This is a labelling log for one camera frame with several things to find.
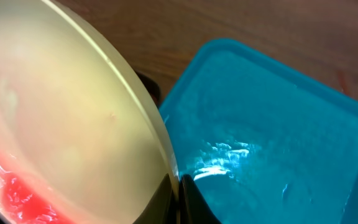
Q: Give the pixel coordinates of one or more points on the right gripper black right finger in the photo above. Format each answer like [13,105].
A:
[193,206]

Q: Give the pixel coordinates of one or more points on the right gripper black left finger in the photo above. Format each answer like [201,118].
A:
[162,207]

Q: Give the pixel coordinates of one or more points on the yellow plate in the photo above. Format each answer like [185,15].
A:
[81,139]

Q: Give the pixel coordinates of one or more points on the blue plastic tray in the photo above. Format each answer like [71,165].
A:
[263,142]

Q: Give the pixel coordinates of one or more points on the black tray with red water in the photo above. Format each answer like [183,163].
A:
[152,88]

